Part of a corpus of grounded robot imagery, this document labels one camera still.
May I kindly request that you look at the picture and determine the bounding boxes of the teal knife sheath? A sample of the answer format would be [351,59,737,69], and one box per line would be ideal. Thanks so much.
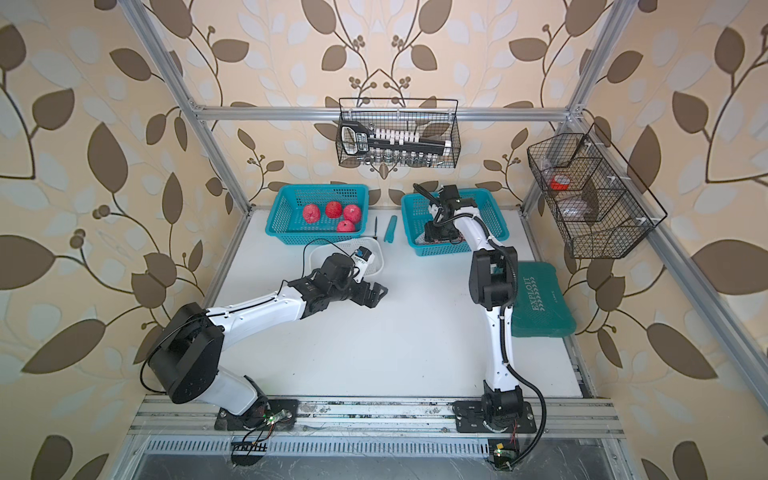
[384,215,398,244]

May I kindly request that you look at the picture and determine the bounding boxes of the side black wire basket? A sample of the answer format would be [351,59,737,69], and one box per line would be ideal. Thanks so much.
[527,123,668,260]

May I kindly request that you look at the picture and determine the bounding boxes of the netted apple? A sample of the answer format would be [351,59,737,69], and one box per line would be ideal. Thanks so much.
[302,204,322,224]
[343,204,363,224]
[325,201,343,219]

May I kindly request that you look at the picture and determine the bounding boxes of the green tool case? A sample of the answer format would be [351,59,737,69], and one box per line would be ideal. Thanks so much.
[511,261,576,338]

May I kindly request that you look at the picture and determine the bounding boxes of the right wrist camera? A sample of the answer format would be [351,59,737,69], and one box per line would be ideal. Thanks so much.
[413,183,461,211]

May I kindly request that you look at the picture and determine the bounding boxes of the left teal plastic basket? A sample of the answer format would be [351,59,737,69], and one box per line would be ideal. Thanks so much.
[265,184,370,245]

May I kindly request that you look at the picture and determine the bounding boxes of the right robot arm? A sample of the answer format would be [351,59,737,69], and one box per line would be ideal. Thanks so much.
[414,184,547,435]

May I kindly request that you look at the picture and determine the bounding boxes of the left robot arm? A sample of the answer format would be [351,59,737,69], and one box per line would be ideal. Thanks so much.
[142,247,388,429]

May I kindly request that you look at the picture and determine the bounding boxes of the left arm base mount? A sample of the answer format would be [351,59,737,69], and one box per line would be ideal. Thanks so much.
[214,376,299,432]

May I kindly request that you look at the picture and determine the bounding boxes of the right teal plastic basket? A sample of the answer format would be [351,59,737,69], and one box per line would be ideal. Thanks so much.
[401,188,509,256]

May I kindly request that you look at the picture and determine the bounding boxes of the black white tool set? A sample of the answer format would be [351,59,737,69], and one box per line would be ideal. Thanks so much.
[337,122,453,156]

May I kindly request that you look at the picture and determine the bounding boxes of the teal plastic basket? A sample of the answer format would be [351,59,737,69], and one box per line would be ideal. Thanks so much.
[265,184,370,245]
[401,188,509,256]

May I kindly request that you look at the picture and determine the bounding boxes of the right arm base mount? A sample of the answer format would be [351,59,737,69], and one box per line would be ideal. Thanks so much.
[451,384,537,435]

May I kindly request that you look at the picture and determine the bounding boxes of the white plastic tray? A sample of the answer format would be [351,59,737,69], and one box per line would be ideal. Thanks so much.
[307,237,384,278]

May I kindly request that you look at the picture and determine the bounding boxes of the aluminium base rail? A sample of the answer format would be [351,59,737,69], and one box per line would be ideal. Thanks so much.
[128,396,626,458]

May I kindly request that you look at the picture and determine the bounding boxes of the back black wire basket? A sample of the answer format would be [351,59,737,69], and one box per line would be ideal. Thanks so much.
[335,96,461,169]

